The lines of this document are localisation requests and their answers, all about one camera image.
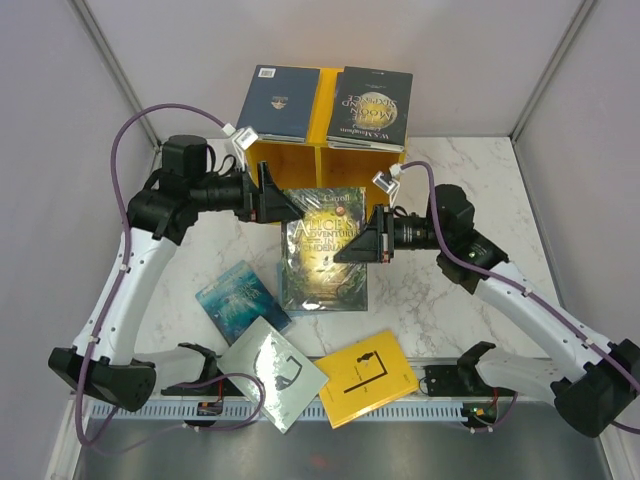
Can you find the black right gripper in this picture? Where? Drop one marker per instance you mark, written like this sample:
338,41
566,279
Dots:
377,239

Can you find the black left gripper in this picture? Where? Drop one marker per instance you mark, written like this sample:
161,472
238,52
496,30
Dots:
266,203

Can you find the green forest cover book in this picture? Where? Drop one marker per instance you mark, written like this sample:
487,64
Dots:
313,282

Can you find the navy blue crest book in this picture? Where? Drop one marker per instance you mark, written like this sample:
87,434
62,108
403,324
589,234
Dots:
279,103

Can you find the light blue cat book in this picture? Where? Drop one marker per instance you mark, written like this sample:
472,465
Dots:
279,272

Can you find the teal ocean cover book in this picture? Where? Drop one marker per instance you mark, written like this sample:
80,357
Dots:
236,299

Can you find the yellow file folder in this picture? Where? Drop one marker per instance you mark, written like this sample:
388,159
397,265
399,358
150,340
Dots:
364,377

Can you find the black Moon and Sixpence book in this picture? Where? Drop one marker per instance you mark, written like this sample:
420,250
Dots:
370,110

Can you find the pale grey-green circle book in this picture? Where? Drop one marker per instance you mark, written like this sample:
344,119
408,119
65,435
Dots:
269,370

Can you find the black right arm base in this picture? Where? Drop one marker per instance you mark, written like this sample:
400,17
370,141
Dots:
460,377

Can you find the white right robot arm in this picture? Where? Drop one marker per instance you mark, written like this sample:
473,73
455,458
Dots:
589,379

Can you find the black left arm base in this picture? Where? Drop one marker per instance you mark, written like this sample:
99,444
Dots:
184,370

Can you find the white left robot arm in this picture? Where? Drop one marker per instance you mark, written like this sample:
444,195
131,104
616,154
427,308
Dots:
102,362

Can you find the yellow wooden shelf box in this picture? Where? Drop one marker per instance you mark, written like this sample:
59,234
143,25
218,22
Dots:
314,164

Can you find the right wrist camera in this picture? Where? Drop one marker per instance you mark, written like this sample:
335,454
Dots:
388,182

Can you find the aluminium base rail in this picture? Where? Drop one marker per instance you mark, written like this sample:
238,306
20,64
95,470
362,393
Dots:
527,376

